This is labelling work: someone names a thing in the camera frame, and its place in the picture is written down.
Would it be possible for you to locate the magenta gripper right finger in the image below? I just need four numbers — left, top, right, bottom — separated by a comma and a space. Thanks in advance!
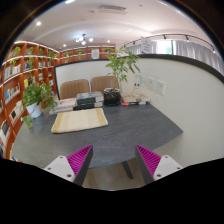
134, 144, 184, 186

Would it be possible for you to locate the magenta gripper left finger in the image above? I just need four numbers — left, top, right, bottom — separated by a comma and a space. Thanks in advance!
43, 144, 94, 187

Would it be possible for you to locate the cream yellow striped towel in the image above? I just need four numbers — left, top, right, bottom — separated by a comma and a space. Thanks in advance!
51, 108, 108, 133

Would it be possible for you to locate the dark table leg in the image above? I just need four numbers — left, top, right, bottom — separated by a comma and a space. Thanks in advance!
122, 161, 133, 180

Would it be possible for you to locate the white book stack left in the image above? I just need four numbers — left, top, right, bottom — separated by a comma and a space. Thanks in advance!
49, 98, 76, 115

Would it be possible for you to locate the dark book stack centre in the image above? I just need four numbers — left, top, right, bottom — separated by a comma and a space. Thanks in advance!
75, 91, 104, 110

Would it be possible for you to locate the red book stack right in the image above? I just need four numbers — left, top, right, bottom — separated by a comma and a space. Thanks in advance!
121, 93, 150, 106

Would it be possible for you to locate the left tan chair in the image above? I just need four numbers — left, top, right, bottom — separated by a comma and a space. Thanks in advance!
60, 79, 90, 99

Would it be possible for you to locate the tan chair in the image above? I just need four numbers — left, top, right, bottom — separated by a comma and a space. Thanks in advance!
90, 76, 119, 93
60, 79, 90, 99

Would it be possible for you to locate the potted plant in white pot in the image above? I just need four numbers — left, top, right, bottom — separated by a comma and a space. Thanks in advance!
21, 82, 56, 128

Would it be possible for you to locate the right tan chair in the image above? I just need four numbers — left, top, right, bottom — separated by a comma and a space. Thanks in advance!
90, 76, 119, 93

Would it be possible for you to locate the white standing card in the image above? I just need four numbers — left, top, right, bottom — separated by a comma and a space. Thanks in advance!
133, 75, 142, 96

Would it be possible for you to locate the tall plant in black pot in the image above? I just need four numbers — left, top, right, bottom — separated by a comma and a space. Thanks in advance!
104, 47, 140, 106

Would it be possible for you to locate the orange wooden bookshelf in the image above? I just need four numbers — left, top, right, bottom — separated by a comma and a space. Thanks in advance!
0, 40, 114, 159

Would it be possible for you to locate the white hanging sign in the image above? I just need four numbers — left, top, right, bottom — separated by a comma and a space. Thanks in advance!
141, 37, 152, 54

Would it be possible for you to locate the white curtain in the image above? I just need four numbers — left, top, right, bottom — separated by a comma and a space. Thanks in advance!
124, 39, 224, 76

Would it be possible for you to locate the ceiling lamp cluster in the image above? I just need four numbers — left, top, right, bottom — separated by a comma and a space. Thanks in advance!
76, 34, 93, 46

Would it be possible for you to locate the white wall socket panel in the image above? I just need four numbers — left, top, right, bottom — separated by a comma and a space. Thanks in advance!
142, 76, 166, 95

